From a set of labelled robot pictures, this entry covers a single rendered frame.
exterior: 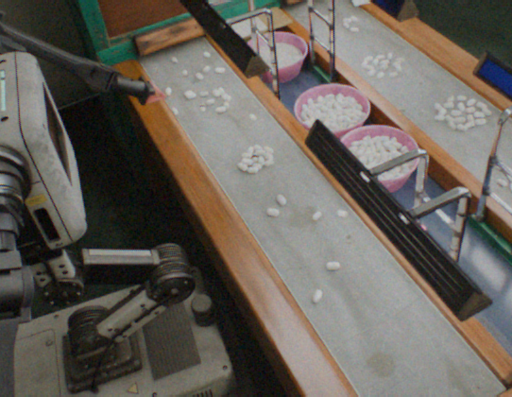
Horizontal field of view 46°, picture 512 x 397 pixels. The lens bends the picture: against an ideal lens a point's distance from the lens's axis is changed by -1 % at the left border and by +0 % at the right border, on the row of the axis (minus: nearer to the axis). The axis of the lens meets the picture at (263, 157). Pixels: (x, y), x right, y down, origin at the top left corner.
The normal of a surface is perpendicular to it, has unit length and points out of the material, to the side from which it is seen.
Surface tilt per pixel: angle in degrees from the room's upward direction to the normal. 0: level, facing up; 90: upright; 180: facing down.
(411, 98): 0
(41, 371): 0
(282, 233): 0
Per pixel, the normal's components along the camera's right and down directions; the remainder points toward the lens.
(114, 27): 0.45, 0.57
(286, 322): -0.09, -0.73
